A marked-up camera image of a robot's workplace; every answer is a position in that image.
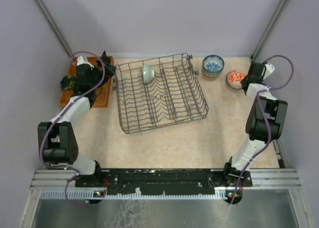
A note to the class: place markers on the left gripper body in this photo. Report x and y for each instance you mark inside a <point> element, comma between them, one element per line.
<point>97,75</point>

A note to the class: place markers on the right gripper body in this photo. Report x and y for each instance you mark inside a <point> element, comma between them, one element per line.
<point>245,79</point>

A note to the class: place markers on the orange white patterned bowl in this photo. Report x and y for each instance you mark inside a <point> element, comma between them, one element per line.
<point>235,77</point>

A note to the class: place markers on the green leaf patterned bowl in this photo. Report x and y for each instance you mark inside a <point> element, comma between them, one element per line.
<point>232,86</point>

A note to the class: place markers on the blue white floral bowl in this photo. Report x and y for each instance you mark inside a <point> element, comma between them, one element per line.
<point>213,63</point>

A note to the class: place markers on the blue lattice patterned bowl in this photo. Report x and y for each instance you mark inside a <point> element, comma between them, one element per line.
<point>210,75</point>

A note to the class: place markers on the yellow blue patterned bowl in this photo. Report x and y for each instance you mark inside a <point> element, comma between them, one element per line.
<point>212,72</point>

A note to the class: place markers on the grey wire dish rack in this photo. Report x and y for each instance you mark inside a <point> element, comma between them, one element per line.
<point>173,97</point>

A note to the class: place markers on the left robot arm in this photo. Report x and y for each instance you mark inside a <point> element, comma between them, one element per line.
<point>58,148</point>

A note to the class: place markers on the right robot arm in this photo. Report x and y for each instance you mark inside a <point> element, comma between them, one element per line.
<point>264,124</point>

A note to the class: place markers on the wooden compartment tray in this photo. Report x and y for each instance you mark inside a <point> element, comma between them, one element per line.
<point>101,101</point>

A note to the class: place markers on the pale green grid bowl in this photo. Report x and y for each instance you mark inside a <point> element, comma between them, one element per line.
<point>148,74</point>

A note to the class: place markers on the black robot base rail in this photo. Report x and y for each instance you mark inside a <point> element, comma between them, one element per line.
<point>169,182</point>

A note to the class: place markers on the aluminium frame rail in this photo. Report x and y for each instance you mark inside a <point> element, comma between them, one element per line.
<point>275,178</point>

